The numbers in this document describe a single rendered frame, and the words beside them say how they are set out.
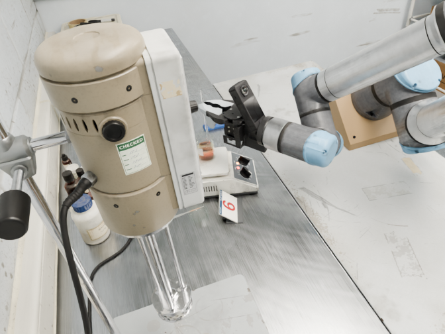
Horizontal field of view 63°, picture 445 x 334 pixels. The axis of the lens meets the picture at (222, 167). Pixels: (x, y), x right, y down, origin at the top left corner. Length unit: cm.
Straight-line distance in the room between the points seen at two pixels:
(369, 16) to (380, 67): 216
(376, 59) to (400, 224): 43
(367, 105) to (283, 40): 151
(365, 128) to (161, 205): 90
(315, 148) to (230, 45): 177
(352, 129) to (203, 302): 70
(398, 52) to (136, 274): 73
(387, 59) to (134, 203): 56
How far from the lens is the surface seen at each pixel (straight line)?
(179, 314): 66
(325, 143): 77
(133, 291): 90
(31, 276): 89
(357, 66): 82
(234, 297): 83
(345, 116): 121
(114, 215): 44
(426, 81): 109
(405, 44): 78
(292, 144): 79
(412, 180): 115
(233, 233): 95
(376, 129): 126
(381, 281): 90
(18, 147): 42
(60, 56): 35
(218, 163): 101
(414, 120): 104
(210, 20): 239
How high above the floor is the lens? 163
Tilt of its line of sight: 40 degrees down
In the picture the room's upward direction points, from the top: 6 degrees counter-clockwise
